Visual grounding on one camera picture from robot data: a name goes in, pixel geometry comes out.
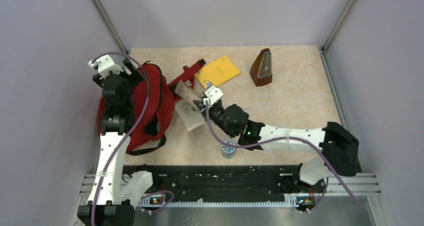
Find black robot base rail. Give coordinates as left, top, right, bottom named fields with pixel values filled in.
left=123, top=165, right=325, bottom=203

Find round blue patterned tin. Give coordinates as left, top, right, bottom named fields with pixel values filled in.
left=221, top=139, right=237, bottom=159

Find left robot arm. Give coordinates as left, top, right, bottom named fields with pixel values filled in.
left=76, top=55, right=161, bottom=225

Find colourful treehouse storey book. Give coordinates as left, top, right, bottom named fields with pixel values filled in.
left=174, top=81, right=206, bottom=132

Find brown wooden metronome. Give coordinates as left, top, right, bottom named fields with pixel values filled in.
left=249, top=48, right=273, bottom=87

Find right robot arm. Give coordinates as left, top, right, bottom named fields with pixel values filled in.
left=193, top=100, right=359, bottom=192

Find red student backpack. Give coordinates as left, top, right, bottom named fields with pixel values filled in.
left=97, top=59, right=205, bottom=156

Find yellow notebook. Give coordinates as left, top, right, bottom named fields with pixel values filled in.
left=195, top=56, right=241, bottom=88

